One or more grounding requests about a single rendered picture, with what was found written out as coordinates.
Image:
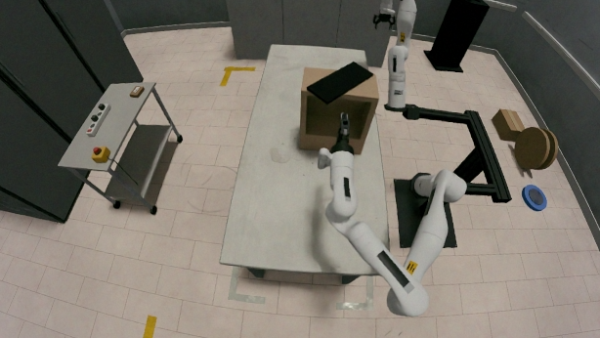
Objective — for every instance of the tan open-front wooden cabinet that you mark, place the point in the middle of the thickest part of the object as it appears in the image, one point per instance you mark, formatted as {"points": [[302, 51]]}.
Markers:
{"points": [[325, 119]]}

